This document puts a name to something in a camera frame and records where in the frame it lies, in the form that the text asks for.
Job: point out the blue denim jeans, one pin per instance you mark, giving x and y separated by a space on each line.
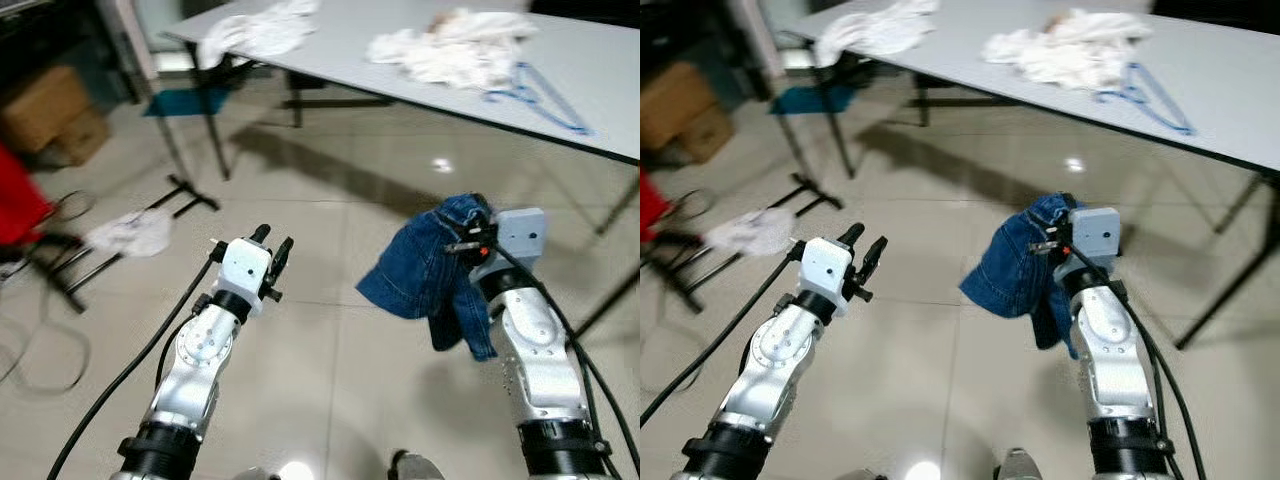
420 275
1010 275

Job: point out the blue plastic hanger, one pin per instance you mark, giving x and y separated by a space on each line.
545 105
1150 105

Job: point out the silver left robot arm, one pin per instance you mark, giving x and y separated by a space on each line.
195 360
770 360

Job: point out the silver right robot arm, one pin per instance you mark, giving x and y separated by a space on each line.
1115 360
540 360

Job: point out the white printed crumpled bag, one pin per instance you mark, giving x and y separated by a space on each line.
750 232
130 235

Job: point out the teal towel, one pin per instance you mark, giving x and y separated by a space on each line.
190 102
810 100

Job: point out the small cardboard box black print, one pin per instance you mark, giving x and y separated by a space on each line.
712 135
85 140

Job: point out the white crumpled cloth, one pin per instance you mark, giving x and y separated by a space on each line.
880 30
1065 50
260 30
450 50

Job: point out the plain cardboard box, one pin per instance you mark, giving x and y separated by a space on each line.
40 105
675 100

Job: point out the black desk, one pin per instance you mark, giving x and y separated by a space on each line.
680 30
50 30

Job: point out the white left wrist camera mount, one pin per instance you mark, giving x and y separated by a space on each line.
825 265
242 265

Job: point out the black rack base frame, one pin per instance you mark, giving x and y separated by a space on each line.
185 195
810 190

